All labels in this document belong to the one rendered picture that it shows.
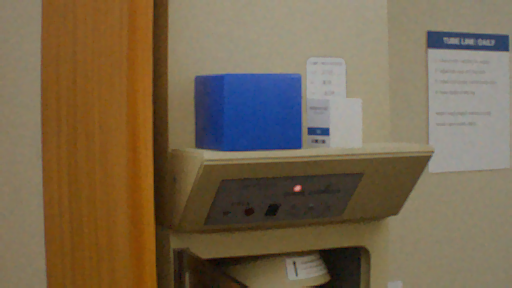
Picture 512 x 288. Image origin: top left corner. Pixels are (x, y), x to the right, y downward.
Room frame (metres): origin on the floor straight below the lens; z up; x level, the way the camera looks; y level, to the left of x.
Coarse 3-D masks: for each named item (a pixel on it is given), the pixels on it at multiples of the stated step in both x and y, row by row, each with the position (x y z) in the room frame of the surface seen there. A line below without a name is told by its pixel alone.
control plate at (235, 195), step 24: (240, 192) 1.22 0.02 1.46; (264, 192) 1.24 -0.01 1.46; (288, 192) 1.25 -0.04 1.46; (312, 192) 1.27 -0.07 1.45; (336, 192) 1.29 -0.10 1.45; (216, 216) 1.25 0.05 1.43; (240, 216) 1.26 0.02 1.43; (288, 216) 1.29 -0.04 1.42; (312, 216) 1.31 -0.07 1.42; (336, 216) 1.33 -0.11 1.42
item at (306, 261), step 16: (240, 256) 1.37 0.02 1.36; (256, 256) 1.37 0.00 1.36; (272, 256) 1.36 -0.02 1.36; (288, 256) 1.37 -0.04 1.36; (304, 256) 1.38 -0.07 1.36; (320, 256) 1.42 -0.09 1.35; (240, 272) 1.36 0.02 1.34; (256, 272) 1.36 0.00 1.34; (272, 272) 1.35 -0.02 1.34; (288, 272) 1.36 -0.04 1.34; (304, 272) 1.37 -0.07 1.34; (320, 272) 1.39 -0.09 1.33
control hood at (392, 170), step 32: (192, 160) 1.19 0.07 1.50; (224, 160) 1.18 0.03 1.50; (256, 160) 1.19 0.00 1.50; (288, 160) 1.21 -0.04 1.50; (320, 160) 1.23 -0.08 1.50; (352, 160) 1.25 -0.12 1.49; (384, 160) 1.27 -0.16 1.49; (416, 160) 1.29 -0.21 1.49; (192, 192) 1.20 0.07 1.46; (384, 192) 1.32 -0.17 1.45; (192, 224) 1.24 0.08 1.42; (256, 224) 1.28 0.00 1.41; (288, 224) 1.31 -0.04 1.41
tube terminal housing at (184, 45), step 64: (192, 0) 1.28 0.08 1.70; (256, 0) 1.32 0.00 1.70; (320, 0) 1.36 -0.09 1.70; (384, 0) 1.40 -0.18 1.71; (192, 64) 1.28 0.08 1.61; (256, 64) 1.32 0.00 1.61; (384, 64) 1.40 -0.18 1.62; (192, 128) 1.28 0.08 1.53; (384, 128) 1.40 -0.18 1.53; (384, 256) 1.40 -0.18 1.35
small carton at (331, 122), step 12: (312, 108) 1.30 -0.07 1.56; (324, 108) 1.27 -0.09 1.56; (336, 108) 1.27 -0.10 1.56; (348, 108) 1.28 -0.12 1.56; (360, 108) 1.29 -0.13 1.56; (312, 120) 1.30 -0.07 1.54; (324, 120) 1.27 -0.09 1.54; (336, 120) 1.27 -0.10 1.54; (348, 120) 1.28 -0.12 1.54; (360, 120) 1.29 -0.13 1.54; (312, 132) 1.30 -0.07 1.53; (324, 132) 1.27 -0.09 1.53; (336, 132) 1.27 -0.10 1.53; (348, 132) 1.28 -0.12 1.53; (360, 132) 1.29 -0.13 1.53; (312, 144) 1.30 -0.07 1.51; (324, 144) 1.27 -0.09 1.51; (336, 144) 1.27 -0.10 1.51; (348, 144) 1.28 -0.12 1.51; (360, 144) 1.29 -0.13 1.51
